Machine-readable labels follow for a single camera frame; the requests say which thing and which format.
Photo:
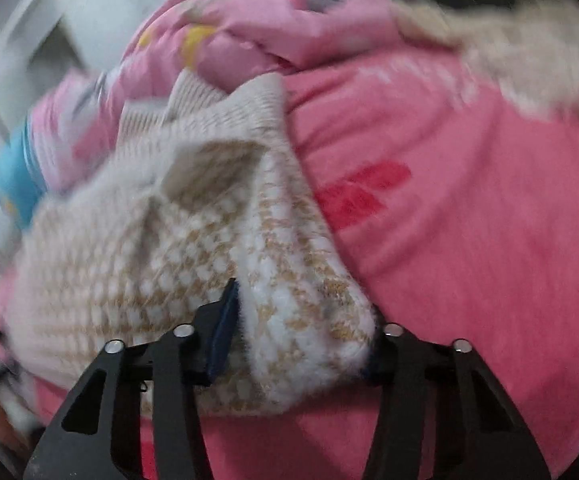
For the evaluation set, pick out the beige houndstooth coat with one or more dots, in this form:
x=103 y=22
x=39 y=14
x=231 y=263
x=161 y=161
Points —
x=169 y=260

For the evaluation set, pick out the pink floral bed sheet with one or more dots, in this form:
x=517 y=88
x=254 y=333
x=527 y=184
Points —
x=469 y=235

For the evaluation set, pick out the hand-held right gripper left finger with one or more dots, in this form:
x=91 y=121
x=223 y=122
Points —
x=222 y=330

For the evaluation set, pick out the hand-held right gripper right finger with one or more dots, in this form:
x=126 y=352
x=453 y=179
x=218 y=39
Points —
x=394 y=360

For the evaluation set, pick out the beige clothes pile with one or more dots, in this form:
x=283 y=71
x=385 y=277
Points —
x=519 y=50

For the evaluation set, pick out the pink rabbit print quilt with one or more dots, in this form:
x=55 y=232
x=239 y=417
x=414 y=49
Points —
x=269 y=25

